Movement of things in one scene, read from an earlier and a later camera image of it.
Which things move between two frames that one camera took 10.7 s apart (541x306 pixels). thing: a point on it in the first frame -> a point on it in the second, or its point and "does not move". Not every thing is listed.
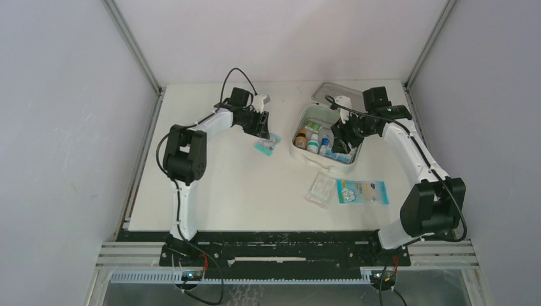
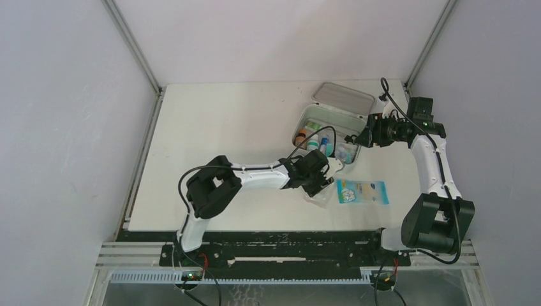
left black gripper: x=260 y=128 -> x=323 y=182
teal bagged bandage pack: x=266 y=146 -> x=346 y=152
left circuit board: x=192 y=276 does not move
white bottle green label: x=313 y=143 does not move
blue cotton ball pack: x=362 y=192 does not move
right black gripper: x=342 y=136 -> x=374 y=132
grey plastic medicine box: x=311 y=138 does not move
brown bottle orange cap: x=300 y=141 does not move
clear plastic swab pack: x=321 y=191 does not move
